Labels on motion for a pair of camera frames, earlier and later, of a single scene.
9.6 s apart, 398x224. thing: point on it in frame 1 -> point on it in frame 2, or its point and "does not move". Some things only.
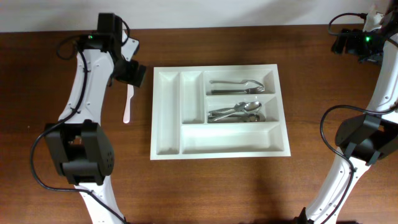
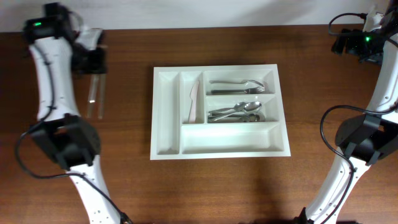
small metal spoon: (238, 106) does not move
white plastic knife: (130, 94) -> (193, 109)
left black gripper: (132, 76) -> (94, 68)
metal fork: (247, 91) does not move
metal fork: (245, 81) does not move
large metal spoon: (250, 106) does not move
